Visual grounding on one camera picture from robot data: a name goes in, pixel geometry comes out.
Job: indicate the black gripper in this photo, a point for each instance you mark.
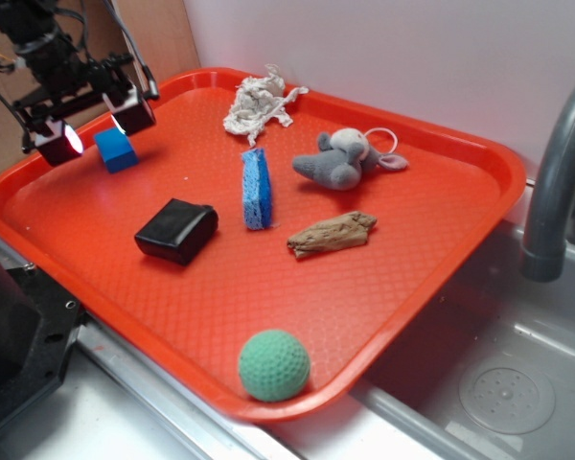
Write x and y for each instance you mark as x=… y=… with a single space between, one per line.
x=69 y=84

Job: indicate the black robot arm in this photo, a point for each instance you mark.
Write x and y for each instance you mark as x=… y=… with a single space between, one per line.
x=23 y=21

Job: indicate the white crumpled rag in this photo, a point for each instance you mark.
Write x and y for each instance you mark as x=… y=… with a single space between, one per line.
x=259 y=100

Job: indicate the grey plush elephant toy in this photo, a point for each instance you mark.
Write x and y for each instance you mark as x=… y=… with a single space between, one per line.
x=345 y=156

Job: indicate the blue sponge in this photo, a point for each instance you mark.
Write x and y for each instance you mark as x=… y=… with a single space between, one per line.
x=256 y=190

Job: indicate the grey sink faucet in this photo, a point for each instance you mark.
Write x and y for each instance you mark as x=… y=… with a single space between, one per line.
x=550 y=223

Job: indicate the red plastic tray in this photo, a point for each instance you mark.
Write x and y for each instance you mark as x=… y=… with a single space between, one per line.
x=78 y=221

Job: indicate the blue rectangular block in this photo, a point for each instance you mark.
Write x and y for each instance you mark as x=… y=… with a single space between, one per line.
x=115 y=150

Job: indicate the green dimpled foam ball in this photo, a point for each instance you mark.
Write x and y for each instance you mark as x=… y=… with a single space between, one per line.
x=274 y=366

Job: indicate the black rectangular pouch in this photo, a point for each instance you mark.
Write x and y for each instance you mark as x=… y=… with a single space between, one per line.
x=178 y=231

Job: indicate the grey plastic sink basin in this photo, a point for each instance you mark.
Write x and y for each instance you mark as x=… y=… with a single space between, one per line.
x=485 y=371

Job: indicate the brown wood piece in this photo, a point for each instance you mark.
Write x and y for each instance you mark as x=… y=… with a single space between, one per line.
x=334 y=234

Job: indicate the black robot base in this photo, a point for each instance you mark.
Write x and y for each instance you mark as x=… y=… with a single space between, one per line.
x=39 y=321

